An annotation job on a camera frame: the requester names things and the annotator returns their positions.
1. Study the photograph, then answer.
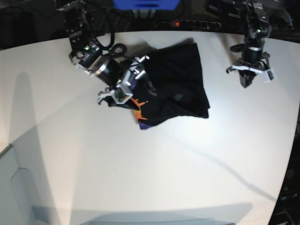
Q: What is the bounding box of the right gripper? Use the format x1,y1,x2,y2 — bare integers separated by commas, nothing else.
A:
94,55,158,103

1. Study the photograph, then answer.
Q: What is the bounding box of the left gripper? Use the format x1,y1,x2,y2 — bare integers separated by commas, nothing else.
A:
226,46,271,88

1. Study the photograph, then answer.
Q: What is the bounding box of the black T-shirt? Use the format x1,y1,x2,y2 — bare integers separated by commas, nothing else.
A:
104,38,210,131

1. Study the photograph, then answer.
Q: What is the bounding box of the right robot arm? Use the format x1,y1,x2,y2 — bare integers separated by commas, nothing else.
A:
55,0,157,105

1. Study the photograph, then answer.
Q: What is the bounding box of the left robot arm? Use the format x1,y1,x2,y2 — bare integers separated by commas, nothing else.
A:
226,0,271,88

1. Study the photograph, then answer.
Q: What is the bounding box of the black power strip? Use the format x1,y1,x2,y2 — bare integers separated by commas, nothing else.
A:
153,19,222,31

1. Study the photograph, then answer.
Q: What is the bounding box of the blue box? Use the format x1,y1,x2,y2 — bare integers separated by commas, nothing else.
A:
113,0,180,10

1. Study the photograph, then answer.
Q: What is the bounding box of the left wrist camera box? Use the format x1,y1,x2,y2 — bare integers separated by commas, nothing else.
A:
265,68,276,83

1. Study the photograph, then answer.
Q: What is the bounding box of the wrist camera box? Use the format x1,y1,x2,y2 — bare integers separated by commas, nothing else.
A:
112,87,133,105
265,68,276,83

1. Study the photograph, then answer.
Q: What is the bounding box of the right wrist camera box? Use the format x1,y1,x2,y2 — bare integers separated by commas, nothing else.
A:
112,87,133,105

